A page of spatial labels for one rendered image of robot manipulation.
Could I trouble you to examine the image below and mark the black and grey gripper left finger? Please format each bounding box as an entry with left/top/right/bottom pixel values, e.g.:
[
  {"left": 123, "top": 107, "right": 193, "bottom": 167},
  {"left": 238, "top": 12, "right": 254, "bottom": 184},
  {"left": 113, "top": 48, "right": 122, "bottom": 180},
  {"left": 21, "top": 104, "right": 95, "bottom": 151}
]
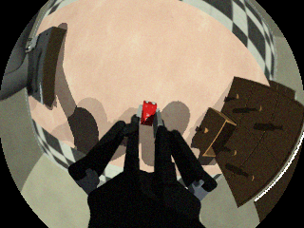
[{"left": 68, "top": 104, "right": 143, "bottom": 207}]

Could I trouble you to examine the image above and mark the small red block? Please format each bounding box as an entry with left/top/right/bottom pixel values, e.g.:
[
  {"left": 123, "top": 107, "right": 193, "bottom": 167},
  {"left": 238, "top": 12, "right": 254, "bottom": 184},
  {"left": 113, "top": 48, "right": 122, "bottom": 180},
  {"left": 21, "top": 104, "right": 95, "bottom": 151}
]
[{"left": 140, "top": 101, "right": 157, "bottom": 126}]

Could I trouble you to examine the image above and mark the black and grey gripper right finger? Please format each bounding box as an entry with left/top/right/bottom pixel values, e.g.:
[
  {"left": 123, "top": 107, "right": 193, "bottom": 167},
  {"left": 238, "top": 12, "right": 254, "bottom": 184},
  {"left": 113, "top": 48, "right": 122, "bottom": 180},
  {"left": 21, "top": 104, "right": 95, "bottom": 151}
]
[{"left": 153, "top": 108, "right": 218, "bottom": 208}]

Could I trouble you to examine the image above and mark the brown wooden chest of drawers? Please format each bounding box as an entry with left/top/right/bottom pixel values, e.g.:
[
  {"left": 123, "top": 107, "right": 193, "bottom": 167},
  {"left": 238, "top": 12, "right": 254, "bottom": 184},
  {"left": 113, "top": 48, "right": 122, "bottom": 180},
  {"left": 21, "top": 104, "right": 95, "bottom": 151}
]
[{"left": 214, "top": 76, "right": 304, "bottom": 208}]

